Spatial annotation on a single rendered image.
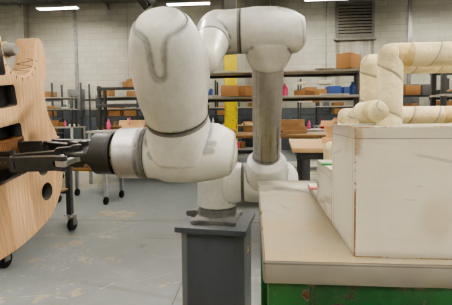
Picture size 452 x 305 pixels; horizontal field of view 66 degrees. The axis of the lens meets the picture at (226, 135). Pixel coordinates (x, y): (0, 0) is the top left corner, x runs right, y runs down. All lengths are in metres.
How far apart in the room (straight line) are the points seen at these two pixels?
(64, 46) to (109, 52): 1.61
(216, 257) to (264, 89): 0.65
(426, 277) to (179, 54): 0.42
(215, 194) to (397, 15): 11.88
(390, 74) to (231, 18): 0.62
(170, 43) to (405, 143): 0.33
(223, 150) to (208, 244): 0.84
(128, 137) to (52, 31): 13.28
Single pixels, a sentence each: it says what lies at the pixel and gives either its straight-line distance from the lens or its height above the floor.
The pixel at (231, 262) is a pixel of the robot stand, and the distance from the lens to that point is 1.38.
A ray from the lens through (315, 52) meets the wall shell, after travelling 12.00.
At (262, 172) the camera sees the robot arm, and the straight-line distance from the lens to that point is 1.29.
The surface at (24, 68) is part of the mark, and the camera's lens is 0.84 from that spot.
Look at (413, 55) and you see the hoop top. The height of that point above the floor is 1.19.
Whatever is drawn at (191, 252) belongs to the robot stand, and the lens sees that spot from 1.41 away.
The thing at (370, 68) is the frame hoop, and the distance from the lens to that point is 0.59.
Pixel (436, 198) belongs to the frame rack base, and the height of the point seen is 1.01.
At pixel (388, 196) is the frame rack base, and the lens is 0.50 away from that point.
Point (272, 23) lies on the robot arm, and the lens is 1.02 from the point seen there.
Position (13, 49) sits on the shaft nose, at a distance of 0.80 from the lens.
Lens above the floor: 1.12
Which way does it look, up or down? 3 degrees down
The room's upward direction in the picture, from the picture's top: straight up
